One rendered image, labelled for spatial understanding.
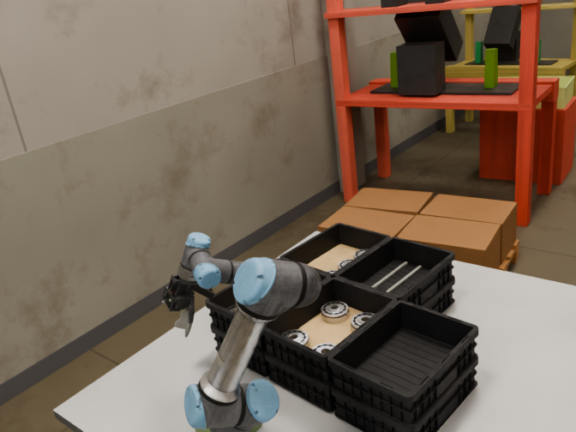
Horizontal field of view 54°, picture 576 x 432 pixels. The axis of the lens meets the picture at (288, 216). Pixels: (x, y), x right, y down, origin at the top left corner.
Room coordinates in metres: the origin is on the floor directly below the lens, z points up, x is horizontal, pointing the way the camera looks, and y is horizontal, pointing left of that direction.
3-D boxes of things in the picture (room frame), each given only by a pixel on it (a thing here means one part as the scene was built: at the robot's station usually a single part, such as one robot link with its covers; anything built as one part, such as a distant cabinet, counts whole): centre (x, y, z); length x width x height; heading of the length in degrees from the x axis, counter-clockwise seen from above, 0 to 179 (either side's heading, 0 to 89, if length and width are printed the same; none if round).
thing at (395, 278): (1.93, -0.39, 0.87); 0.40 x 0.30 x 0.11; 133
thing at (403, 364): (1.43, -0.30, 0.87); 0.40 x 0.30 x 0.11; 133
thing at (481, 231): (3.47, -0.86, 0.22); 1.24 x 0.89 x 0.43; 49
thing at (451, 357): (1.43, -0.30, 0.92); 0.40 x 0.30 x 0.02; 133
